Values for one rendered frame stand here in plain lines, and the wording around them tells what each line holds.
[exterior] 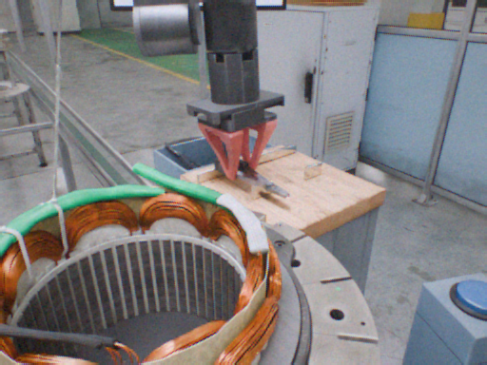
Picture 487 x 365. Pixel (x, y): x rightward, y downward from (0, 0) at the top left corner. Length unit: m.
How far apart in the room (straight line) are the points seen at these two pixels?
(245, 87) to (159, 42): 0.10
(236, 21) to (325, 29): 2.03
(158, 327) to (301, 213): 0.19
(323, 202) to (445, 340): 0.18
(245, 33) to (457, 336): 0.35
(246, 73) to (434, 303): 0.30
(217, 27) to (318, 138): 2.21
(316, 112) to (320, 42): 0.42
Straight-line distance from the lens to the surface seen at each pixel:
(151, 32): 0.44
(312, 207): 0.46
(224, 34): 0.43
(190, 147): 0.67
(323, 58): 2.47
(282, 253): 0.33
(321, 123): 2.58
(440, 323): 0.43
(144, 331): 0.38
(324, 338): 0.27
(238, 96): 0.44
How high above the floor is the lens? 1.30
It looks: 26 degrees down
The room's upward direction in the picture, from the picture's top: straight up
